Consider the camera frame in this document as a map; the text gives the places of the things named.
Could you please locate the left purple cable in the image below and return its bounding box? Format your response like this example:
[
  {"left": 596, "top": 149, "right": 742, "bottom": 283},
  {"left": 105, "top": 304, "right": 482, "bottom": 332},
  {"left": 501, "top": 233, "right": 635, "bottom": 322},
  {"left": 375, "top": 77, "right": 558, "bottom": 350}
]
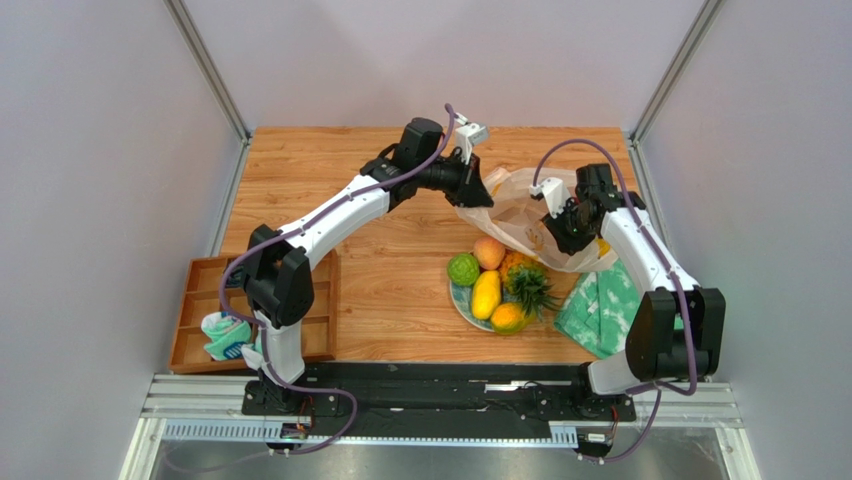
[{"left": 162, "top": 103, "right": 461, "bottom": 475}]

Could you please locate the red and teal floral plate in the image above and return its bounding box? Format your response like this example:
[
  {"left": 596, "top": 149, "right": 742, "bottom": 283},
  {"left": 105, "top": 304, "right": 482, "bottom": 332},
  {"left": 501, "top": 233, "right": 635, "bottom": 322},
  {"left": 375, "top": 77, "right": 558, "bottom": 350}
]
[{"left": 449, "top": 281, "right": 494, "bottom": 333}]

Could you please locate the green bumpy fake fruit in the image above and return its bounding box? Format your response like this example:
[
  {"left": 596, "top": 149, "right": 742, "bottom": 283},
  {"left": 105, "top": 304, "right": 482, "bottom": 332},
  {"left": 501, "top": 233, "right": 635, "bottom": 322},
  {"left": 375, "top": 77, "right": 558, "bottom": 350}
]
[{"left": 446, "top": 253, "right": 480, "bottom": 287}]

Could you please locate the yellow fake fruit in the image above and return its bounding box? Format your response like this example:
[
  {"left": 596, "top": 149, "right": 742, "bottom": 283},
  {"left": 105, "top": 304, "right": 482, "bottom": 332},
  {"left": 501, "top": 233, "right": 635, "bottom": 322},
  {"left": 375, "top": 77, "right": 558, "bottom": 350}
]
[{"left": 471, "top": 270, "right": 502, "bottom": 320}]

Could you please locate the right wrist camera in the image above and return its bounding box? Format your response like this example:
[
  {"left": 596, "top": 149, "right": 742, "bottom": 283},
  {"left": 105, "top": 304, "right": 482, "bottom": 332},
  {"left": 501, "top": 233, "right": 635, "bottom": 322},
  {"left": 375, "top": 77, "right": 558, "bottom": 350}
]
[{"left": 529, "top": 177, "right": 573, "bottom": 218}]

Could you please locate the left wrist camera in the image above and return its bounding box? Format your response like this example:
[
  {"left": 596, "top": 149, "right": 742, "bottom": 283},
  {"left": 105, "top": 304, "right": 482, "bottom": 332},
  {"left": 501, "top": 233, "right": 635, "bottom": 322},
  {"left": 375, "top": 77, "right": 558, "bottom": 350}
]
[{"left": 454, "top": 116, "right": 490, "bottom": 164}]

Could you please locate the purple cable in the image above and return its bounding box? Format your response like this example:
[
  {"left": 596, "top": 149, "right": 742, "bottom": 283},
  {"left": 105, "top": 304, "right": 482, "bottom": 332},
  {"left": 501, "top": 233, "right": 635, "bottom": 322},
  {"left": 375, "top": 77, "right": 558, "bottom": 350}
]
[
  {"left": 531, "top": 138, "right": 699, "bottom": 465},
  {"left": 162, "top": 103, "right": 461, "bottom": 475}
]

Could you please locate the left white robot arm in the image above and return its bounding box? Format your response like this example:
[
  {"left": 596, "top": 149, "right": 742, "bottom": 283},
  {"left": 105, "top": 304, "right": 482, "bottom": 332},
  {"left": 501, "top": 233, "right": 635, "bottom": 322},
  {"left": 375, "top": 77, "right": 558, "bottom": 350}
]
[{"left": 241, "top": 115, "right": 494, "bottom": 388}]

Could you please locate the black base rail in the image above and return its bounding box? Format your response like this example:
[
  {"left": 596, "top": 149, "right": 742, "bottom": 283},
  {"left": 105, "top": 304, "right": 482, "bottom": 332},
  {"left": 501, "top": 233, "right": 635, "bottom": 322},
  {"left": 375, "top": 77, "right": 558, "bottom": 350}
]
[{"left": 241, "top": 362, "right": 637, "bottom": 440}]

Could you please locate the green white tie-dye cloth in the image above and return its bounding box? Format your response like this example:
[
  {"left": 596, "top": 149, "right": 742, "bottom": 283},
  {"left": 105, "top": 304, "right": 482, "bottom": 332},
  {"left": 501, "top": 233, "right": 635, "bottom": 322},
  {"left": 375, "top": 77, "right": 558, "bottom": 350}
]
[{"left": 553, "top": 259, "right": 687, "bottom": 361}]

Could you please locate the wooden compartment tray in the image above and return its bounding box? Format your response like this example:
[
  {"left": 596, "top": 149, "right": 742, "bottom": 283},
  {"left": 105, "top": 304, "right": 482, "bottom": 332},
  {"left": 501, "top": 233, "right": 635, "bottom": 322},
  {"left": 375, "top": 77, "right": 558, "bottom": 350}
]
[{"left": 168, "top": 251, "right": 340, "bottom": 374}]

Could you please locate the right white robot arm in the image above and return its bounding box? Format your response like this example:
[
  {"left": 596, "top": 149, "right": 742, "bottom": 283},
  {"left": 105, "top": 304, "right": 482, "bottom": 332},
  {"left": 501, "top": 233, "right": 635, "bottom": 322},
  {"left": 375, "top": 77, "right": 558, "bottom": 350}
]
[{"left": 530, "top": 163, "right": 726, "bottom": 396}]

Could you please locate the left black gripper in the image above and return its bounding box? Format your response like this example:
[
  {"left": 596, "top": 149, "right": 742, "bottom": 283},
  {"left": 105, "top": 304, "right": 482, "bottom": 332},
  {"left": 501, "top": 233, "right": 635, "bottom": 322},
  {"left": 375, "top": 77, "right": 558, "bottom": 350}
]
[{"left": 415, "top": 149, "right": 493, "bottom": 209}]

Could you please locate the banana print plastic bag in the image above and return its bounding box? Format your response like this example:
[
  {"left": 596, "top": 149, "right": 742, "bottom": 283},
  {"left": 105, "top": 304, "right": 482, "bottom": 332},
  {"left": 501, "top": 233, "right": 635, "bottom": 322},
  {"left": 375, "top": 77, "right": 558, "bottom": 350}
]
[{"left": 456, "top": 168, "right": 618, "bottom": 273}]

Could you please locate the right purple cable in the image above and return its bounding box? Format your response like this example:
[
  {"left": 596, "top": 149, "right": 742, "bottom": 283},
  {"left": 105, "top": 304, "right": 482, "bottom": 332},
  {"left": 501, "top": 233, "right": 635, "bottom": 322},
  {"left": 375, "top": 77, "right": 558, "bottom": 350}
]
[{"left": 531, "top": 138, "right": 699, "bottom": 465}]

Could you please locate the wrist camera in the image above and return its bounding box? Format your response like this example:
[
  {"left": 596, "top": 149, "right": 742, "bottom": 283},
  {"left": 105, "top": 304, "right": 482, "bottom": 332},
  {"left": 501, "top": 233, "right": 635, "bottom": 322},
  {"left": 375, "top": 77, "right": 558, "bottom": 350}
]
[
  {"left": 454, "top": 116, "right": 490, "bottom": 164},
  {"left": 529, "top": 177, "right": 573, "bottom": 218}
]

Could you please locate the yellow green fake mango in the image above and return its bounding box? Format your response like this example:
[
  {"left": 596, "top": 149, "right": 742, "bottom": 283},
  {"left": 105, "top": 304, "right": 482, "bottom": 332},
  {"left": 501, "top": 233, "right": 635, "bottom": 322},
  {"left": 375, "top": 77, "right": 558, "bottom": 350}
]
[{"left": 489, "top": 302, "right": 536, "bottom": 335}]

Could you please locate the fake peach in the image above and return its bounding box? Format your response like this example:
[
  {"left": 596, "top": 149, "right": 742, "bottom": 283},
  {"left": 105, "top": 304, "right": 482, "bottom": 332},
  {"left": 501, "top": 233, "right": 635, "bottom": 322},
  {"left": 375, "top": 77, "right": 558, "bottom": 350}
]
[{"left": 472, "top": 237, "right": 506, "bottom": 270}]

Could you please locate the fake pineapple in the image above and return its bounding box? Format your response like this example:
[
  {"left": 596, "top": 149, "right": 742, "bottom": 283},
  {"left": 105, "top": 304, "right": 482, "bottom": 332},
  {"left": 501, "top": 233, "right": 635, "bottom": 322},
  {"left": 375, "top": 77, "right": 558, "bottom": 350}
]
[{"left": 498, "top": 251, "right": 561, "bottom": 319}]

